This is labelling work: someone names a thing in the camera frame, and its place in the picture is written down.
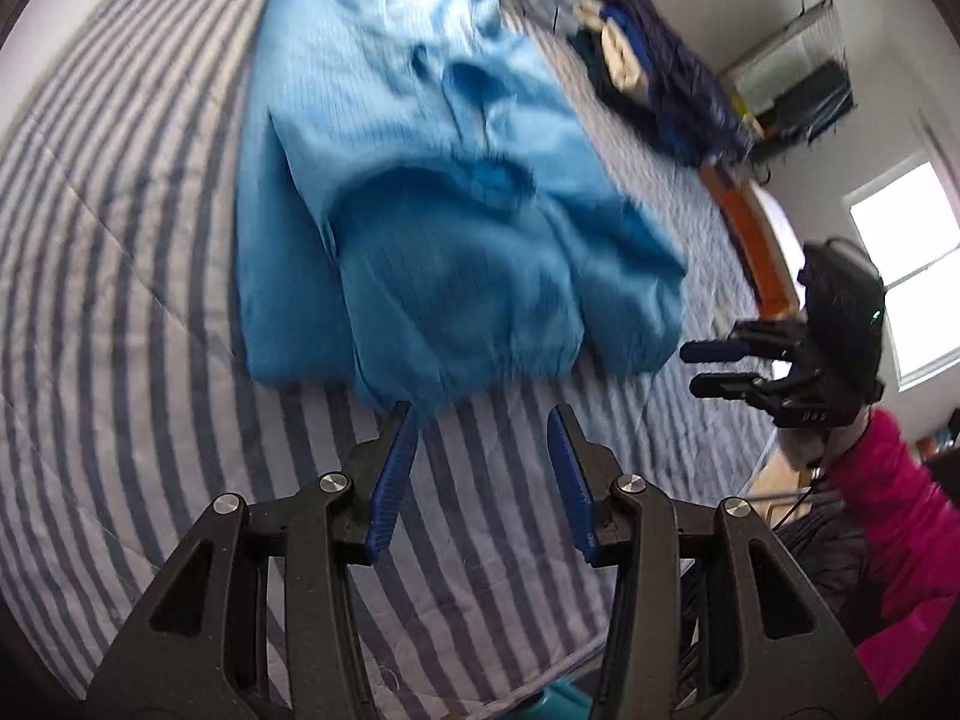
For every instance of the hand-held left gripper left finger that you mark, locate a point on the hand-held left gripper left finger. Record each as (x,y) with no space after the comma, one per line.
(390,480)

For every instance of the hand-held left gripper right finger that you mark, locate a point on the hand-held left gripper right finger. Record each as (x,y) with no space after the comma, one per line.
(574,487)

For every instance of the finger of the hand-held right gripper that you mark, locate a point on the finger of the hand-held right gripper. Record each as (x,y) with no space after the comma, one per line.
(720,386)
(712,351)

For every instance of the blue pinstriped garment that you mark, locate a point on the blue pinstriped garment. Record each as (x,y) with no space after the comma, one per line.
(420,202)

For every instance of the person's right forearm pink sleeve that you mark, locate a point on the person's right forearm pink sleeve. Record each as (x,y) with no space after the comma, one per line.
(900,510)

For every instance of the pile of dark folded clothes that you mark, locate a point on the pile of dark folded clothes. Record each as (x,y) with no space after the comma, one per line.
(675,82)

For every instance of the black metal clothes rack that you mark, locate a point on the black metal clothes rack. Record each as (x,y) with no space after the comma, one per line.
(817,1)

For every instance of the window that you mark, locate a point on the window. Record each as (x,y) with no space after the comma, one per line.
(915,270)

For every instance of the person's dark grey clothing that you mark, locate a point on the person's dark grey clothing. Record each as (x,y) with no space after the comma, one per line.
(832,555)

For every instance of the teal plastic object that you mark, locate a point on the teal plastic object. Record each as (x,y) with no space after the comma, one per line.
(562,701)

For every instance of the striped hanging towel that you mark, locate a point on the striped hanging towel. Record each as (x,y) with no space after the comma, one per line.
(765,67)

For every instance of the grey white striped blanket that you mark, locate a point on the grey white striped blanket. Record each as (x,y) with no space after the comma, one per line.
(112,315)

